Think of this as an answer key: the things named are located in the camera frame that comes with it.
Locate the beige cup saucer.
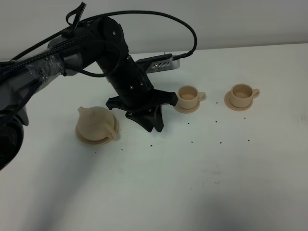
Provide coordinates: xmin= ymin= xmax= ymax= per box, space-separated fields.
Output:
xmin=224 ymin=91 xmax=253 ymax=111
xmin=174 ymin=96 xmax=200 ymax=114

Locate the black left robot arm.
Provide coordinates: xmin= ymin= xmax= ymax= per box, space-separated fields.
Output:
xmin=0 ymin=16 xmax=178 ymax=167

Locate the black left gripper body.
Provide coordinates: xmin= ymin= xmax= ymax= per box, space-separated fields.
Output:
xmin=97 ymin=18 xmax=154 ymax=111

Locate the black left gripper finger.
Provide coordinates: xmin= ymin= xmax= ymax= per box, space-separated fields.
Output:
xmin=150 ymin=89 xmax=178 ymax=106
xmin=126 ymin=105 xmax=164 ymax=132

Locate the beige teacup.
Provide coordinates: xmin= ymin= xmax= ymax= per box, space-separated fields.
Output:
xmin=231 ymin=84 xmax=260 ymax=99
xmin=178 ymin=85 xmax=206 ymax=102

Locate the beige right teacup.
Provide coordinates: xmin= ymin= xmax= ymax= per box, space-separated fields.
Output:
xmin=231 ymin=84 xmax=260 ymax=99

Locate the beige left cup saucer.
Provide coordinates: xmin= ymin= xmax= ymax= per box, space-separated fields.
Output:
xmin=174 ymin=96 xmax=200 ymax=114

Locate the beige right cup saucer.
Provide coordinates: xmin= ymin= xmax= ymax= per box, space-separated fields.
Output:
xmin=224 ymin=91 xmax=253 ymax=111

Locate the beige teapot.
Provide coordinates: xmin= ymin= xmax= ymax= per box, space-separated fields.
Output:
xmin=77 ymin=106 xmax=114 ymax=134

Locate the beige teapot saucer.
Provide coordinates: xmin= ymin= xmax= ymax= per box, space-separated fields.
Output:
xmin=75 ymin=115 xmax=119 ymax=146

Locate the beige left teacup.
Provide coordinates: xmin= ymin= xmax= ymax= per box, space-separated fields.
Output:
xmin=178 ymin=85 xmax=206 ymax=102

